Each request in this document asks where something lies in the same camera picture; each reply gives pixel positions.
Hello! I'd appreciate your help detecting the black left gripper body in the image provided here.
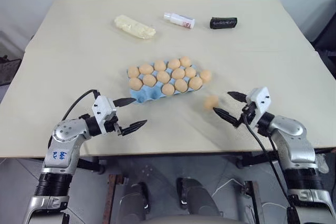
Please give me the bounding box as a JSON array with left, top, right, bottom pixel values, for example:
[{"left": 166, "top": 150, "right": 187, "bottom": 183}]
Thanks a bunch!
[{"left": 104, "top": 115, "right": 126, "bottom": 136}]

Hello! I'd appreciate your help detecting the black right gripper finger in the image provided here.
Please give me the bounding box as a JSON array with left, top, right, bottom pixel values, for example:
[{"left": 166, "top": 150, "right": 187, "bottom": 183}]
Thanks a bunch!
[
  {"left": 227, "top": 91, "right": 248, "bottom": 103},
  {"left": 213, "top": 106, "right": 241, "bottom": 129}
]

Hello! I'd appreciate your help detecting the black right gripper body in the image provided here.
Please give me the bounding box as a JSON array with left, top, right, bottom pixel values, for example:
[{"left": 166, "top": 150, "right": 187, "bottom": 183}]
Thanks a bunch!
[{"left": 235, "top": 101, "right": 257, "bottom": 129}]

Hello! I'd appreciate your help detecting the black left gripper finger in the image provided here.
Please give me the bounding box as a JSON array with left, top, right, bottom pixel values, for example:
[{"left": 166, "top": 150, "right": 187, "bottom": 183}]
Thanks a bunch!
[
  {"left": 112, "top": 98, "right": 138, "bottom": 108},
  {"left": 121, "top": 119, "right": 148, "bottom": 136}
]

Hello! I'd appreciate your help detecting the tan egg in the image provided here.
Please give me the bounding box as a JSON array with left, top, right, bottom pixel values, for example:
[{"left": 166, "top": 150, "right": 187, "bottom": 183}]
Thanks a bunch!
[
  {"left": 167, "top": 58, "right": 181, "bottom": 70},
  {"left": 127, "top": 66, "right": 140, "bottom": 79},
  {"left": 154, "top": 59, "right": 167, "bottom": 72},
  {"left": 139, "top": 63, "right": 154, "bottom": 75},
  {"left": 156, "top": 70, "right": 171, "bottom": 83},
  {"left": 174, "top": 79, "right": 189, "bottom": 92},
  {"left": 188, "top": 77, "right": 203, "bottom": 90},
  {"left": 184, "top": 66, "right": 197, "bottom": 78},
  {"left": 180, "top": 56, "right": 193, "bottom": 68},
  {"left": 204, "top": 95, "right": 219, "bottom": 111},
  {"left": 129, "top": 78, "right": 144, "bottom": 91},
  {"left": 172, "top": 67, "right": 186, "bottom": 80},
  {"left": 162, "top": 83, "right": 176, "bottom": 96},
  {"left": 142, "top": 74, "right": 158, "bottom": 87},
  {"left": 199, "top": 70, "right": 213, "bottom": 83}
]

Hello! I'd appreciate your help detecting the blue egg carton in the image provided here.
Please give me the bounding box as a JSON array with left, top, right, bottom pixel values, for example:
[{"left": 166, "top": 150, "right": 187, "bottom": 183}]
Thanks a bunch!
[{"left": 128, "top": 62, "right": 204, "bottom": 104}]

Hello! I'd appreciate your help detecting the black table leg with caster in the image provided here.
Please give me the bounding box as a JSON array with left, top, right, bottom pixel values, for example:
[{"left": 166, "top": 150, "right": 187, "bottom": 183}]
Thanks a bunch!
[
  {"left": 77, "top": 156, "right": 106, "bottom": 175},
  {"left": 235, "top": 152, "right": 279, "bottom": 169}
]

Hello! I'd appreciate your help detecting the dark grey rounded robot leg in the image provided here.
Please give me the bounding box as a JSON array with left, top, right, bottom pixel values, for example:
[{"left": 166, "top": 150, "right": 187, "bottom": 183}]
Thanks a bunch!
[
  {"left": 119, "top": 181, "right": 151, "bottom": 221},
  {"left": 175, "top": 176, "right": 221, "bottom": 220}
]

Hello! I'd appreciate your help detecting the black bag roll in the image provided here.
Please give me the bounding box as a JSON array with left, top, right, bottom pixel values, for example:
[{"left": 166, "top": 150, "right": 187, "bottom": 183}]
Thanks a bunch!
[{"left": 209, "top": 16, "right": 238, "bottom": 30}]

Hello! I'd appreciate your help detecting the white bottle with red label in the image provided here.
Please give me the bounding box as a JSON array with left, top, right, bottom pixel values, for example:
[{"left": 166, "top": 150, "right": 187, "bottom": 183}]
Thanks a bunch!
[{"left": 163, "top": 12, "right": 196, "bottom": 29}]

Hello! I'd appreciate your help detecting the black chair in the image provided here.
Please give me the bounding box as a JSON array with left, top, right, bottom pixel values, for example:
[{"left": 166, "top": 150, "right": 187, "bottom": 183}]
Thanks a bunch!
[{"left": 309, "top": 0, "right": 336, "bottom": 79}]

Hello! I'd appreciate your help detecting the dark cart with bag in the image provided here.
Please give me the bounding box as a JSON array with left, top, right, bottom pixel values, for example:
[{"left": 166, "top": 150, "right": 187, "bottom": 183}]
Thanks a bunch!
[{"left": 0, "top": 31, "right": 23, "bottom": 86}]

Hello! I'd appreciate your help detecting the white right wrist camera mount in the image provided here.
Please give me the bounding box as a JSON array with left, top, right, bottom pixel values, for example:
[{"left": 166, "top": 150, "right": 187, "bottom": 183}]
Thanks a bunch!
[{"left": 246, "top": 86, "right": 271, "bottom": 126}]

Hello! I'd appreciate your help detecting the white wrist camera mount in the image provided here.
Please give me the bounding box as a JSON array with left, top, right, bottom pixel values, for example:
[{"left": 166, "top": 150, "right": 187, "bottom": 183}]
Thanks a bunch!
[
  {"left": 246, "top": 86, "right": 271, "bottom": 126},
  {"left": 91, "top": 95, "right": 118, "bottom": 135}
]

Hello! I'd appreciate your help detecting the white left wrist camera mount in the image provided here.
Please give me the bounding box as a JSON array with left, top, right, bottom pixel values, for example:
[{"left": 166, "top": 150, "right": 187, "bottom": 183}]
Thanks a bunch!
[{"left": 91, "top": 95, "right": 118, "bottom": 135}]

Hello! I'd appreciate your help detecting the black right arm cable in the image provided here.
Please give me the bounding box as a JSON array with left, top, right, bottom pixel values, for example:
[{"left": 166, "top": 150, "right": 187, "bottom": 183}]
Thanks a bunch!
[{"left": 243, "top": 115, "right": 299, "bottom": 224}]

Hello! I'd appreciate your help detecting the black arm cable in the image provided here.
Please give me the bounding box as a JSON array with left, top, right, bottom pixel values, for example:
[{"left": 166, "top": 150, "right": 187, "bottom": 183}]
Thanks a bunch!
[
  {"left": 62, "top": 89, "right": 101, "bottom": 124},
  {"left": 243, "top": 115, "right": 299, "bottom": 224}
]

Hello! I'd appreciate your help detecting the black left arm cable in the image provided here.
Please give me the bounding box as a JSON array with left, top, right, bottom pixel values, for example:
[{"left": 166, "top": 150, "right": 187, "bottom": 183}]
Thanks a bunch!
[{"left": 62, "top": 89, "right": 101, "bottom": 124}]

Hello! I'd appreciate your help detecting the white floor cable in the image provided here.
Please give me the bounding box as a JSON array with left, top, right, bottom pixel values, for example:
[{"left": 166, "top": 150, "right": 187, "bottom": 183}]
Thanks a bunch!
[{"left": 211, "top": 177, "right": 247, "bottom": 199}]

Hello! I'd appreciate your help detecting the rusty metal frame bar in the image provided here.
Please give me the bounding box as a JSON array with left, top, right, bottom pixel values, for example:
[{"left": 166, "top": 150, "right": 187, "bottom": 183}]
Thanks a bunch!
[
  {"left": 103, "top": 173, "right": 124, "bottom": 224},
  {"left": 243, "top": 180, "right": 264, "bottom": 224}
]

